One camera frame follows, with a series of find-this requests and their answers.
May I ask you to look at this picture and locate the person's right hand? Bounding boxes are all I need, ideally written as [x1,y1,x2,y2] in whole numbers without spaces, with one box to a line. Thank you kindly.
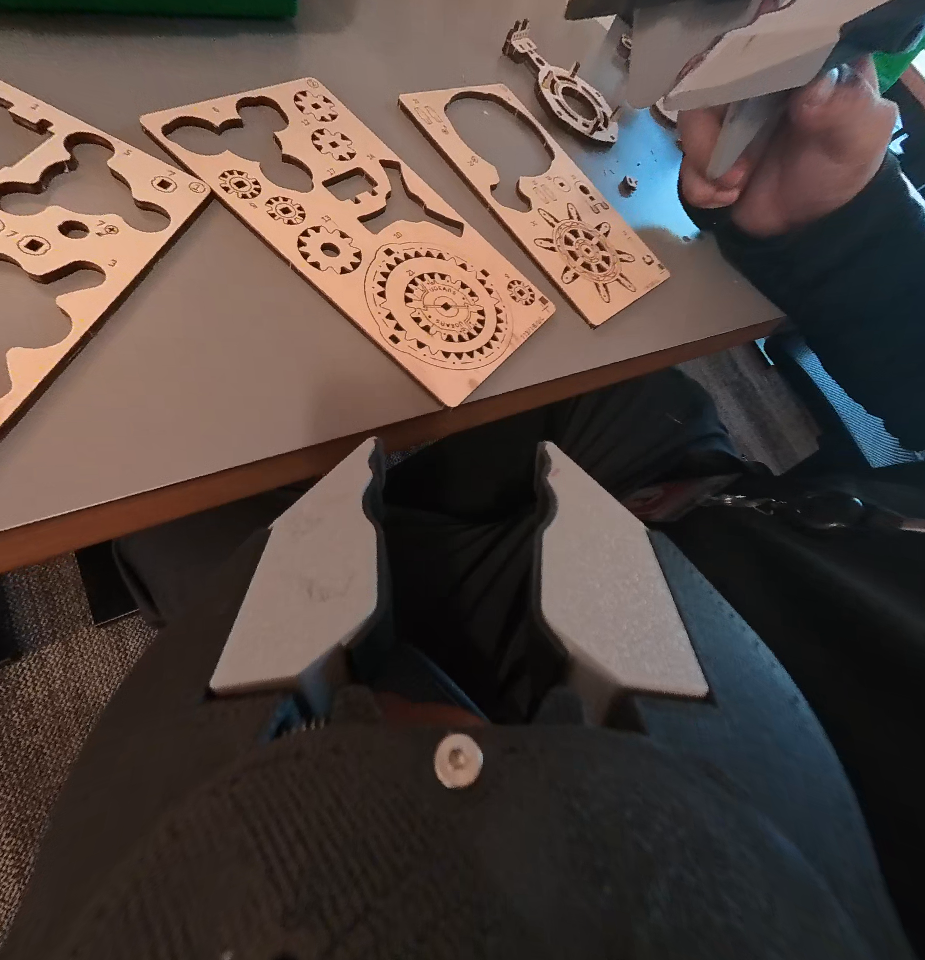
[677,58,905,235]

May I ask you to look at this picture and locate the wooden ring part with handle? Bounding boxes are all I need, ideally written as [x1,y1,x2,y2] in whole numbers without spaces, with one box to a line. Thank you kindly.
[501,18,622,148]

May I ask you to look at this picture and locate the wooden parts sheet, ship wheel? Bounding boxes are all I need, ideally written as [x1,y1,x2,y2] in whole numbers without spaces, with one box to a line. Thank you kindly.
[398,83,671,330]

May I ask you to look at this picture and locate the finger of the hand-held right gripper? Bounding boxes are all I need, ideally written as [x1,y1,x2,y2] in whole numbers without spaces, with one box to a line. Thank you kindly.
[566,0,764,111]
[662,0,896,115]

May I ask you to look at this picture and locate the grey mesh office chair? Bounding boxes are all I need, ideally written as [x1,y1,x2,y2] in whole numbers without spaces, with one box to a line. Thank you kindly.
[758,326,925,470]

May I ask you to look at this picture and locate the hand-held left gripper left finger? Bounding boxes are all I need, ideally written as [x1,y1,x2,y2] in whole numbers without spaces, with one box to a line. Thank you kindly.
[207,437,395,715]

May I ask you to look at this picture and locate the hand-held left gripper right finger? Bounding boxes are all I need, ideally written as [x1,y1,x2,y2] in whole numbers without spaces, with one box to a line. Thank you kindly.
[532,441,711,727]

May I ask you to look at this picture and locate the wooden parts sheet with gears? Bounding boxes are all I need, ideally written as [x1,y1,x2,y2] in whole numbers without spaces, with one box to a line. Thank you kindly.
[139,77,558,411]

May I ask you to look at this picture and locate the person's legs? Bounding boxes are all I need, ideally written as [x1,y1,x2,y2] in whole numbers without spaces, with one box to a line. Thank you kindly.
[113,366,925,960]

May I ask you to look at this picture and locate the wooden parts sheet, large cutouts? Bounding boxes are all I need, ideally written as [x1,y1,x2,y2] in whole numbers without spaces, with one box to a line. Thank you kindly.
[0,70,213,460]

